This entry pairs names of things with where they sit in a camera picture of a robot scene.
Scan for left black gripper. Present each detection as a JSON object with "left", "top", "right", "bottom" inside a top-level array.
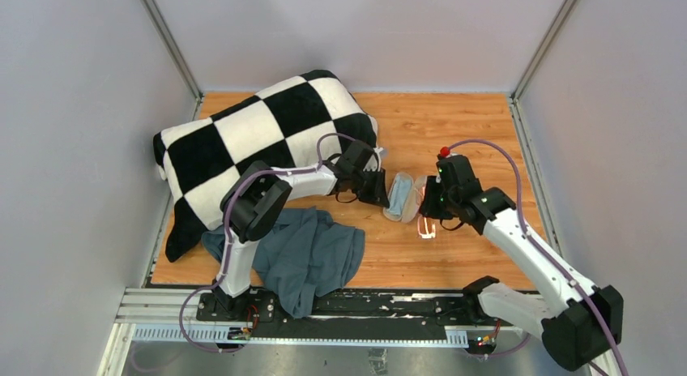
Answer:
[{"left": 349, "top": 167, "right": 390, "bottom": 208}]

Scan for light blue cleaning cloth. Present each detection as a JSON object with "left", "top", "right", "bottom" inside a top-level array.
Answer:
[{"left": 386, "top": 172, "right": 413, "bottom": 220}]

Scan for orange sunglasses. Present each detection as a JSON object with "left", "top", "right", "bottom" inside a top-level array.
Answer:
[{"left": 416, "top": 180, "right": 438, "bottom": 241}]

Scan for pink glasses case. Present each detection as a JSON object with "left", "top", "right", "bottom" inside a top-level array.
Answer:
[{"left": 382, "top": 172, "right": 427, "bottom": 224}]

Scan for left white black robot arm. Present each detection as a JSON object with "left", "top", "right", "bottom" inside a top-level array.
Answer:
[{"left": 211, "top": 139, "right": 390, "bottom": 322}]

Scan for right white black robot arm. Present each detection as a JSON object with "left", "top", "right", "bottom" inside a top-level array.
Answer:
[{"left": 420, "top": 154, "right": 624, "bottom": 371}]

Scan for black white checkered pillow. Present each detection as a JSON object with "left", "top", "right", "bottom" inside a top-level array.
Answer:
[{"left": 152, "top": 69, "right": 378, "bottom": 263}]

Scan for grey blue crumpled garment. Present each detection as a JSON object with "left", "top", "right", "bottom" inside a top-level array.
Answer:
[{"left": 220, "top": 207, "right": 365, "bottom": 318}]

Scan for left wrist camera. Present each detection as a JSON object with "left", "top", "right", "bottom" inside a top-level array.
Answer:
[{"left": 367, "top": 147, "right": 386, "bottom": 171}]

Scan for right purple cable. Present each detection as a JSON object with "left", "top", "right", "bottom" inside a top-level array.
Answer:
[{"left": 440, "top": 139, "right": 629, "bottom": 376}]

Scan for purple cable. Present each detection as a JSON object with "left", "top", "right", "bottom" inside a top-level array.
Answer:
[
  {"left": 177, "top": 133, "right": 382, "bottom": 354},
  {"left": 440, "top": 139, "right": 629, "bottom": 376}
]

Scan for black mounting base plate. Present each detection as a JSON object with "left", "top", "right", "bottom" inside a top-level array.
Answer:
[{"left": 196, "top": 288, "right": 507, "bottom": 342}]

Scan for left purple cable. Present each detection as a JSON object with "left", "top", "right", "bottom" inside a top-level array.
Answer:
[{"left": 177, "top": 133, "right": 382, "bottom": 354}]

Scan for aluminium frame rail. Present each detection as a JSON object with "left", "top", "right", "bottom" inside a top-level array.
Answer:
[{"left": 115, "top": 287, "right": 602, "bottom": 348}]

